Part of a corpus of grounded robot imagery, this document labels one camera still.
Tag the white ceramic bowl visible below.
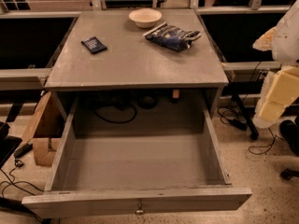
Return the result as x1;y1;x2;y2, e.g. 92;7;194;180
129;8;162;28

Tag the black floor cable left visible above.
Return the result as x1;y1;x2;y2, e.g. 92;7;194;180
0;159;45;203

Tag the blue chip bag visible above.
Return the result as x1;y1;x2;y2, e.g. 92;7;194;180
143;22;201;52

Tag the black stand leg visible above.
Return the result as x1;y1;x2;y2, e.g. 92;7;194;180
232;93;259;140

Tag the black floor cable right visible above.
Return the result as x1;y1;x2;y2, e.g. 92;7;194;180
217;105;281;156

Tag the brass drawer knob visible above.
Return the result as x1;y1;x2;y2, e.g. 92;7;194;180
135;203;145;216

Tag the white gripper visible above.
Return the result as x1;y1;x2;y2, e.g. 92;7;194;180
252;27;299;129

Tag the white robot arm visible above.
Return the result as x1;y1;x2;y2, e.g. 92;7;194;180
252;0;299;128

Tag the cardboard box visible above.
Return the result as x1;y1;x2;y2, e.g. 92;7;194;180
21;92;64;166

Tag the black cable under cabinet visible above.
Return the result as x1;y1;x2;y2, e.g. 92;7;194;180
90;93;138;125

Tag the grey wooden cabinet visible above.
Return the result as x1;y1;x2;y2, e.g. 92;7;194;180
46;9;228;111

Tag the small dark blue packet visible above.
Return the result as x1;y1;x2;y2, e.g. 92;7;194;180
81;36;107;54

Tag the open grey top drawer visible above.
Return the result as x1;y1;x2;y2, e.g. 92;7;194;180
22;93;252;218

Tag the black floor cable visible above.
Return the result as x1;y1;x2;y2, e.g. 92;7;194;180
0;159;45;203
217;105;281;156

